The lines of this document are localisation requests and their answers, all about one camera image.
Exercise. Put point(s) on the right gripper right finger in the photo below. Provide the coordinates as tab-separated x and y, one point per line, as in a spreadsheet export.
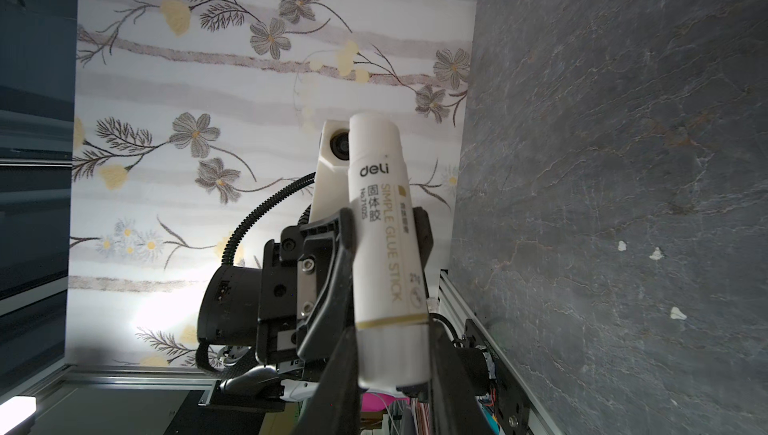
458	377

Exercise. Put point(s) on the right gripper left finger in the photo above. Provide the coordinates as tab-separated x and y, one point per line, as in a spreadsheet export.
336	404

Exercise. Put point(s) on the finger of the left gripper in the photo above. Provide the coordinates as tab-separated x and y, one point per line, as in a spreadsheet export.
324	300
425	240

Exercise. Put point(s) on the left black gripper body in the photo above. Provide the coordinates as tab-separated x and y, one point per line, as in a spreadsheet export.
277	318

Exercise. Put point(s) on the white glue stick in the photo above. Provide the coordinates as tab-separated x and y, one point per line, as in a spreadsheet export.
390	301

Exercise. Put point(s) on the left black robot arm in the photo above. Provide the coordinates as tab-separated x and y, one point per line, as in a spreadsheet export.
228	317

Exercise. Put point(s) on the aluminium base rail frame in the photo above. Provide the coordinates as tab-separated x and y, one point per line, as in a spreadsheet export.
508	404

